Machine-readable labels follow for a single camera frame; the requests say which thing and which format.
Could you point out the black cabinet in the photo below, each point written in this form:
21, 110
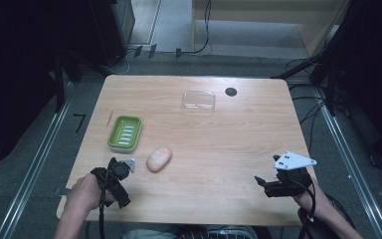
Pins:
111, 30

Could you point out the light wooden partition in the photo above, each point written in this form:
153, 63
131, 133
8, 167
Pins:
315, 36

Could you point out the peach oval soap bar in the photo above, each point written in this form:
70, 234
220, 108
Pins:
159, 159

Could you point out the green soap dish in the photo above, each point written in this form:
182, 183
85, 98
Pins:
116, 139

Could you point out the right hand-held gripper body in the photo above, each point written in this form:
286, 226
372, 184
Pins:
288, 187

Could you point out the black metal stand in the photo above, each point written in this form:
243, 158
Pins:
331, 49
59, 83

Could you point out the metal floor rail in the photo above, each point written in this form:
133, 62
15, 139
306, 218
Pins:
30, 179
351, 166

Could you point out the person's right hand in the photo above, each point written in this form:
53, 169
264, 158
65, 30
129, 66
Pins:
320, 200

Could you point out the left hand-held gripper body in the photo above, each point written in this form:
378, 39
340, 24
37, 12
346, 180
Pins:
116, 169

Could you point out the person's left hand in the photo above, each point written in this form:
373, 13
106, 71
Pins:
84, 194

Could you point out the black round table grommet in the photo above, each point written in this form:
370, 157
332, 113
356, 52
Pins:
231, 92

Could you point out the clear plastic lid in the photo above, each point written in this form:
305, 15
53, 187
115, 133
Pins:
199, 100

